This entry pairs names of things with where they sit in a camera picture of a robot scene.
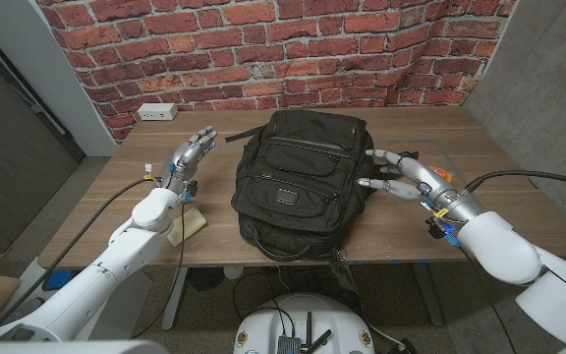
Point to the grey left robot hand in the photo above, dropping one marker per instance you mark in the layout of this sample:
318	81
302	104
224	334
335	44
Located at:
187	157

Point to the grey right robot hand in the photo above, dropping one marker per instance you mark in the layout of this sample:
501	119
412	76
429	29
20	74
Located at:
425	179

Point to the black backpack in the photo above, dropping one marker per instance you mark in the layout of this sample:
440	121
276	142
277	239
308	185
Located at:
298	187

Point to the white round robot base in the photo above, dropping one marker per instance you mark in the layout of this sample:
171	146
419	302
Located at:
263	329

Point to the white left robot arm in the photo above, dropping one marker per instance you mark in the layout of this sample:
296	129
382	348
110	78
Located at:
116	260

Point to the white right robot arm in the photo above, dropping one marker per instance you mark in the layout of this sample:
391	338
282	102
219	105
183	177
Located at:
504	246

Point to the orange emergency-stop button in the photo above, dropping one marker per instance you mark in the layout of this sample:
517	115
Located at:
442	173

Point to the yellow sponge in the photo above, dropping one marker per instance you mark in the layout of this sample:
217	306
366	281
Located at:
195	221

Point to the white power strip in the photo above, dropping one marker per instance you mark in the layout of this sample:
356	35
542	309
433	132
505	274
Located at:
157	111

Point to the grey table tape marking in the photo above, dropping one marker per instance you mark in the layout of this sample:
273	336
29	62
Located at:
484	216

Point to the metal table leg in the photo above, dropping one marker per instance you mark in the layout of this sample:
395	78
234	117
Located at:
433	300
175	295

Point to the black round floor fixture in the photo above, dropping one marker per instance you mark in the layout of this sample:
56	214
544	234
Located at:
206	279

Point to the brick print backdrop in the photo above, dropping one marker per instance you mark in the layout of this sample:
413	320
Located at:
263	49

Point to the blue black floor item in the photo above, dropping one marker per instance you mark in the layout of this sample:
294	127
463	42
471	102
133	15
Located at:
59	279

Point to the black antenna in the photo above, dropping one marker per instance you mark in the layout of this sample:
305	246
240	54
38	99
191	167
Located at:
322	338
308	329

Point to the small grey computer box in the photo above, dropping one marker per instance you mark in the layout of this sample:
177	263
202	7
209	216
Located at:
289	345

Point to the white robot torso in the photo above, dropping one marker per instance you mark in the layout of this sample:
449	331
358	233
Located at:
67	348

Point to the white wall panel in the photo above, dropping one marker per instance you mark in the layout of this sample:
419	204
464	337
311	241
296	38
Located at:
17	39

